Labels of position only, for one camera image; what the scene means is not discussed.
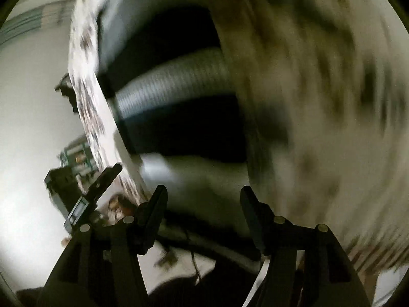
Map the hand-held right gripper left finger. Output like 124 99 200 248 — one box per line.
37 185 168 307

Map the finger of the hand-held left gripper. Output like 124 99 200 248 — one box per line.
65 163 123 231

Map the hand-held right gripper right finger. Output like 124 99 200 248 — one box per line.
241 185 373 307

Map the striped knit sweater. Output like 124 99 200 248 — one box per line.
96 3 290 263

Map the green storage rack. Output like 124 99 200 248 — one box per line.
58 136 97 180

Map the dark box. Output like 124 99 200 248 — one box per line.
44 166 86 214

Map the black crumpled cloth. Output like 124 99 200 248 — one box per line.
55 73 79 113

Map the floral bed sheet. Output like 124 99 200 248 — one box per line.
68 0 409 276

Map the grey-green curtain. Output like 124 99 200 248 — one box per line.
0 5 43 44

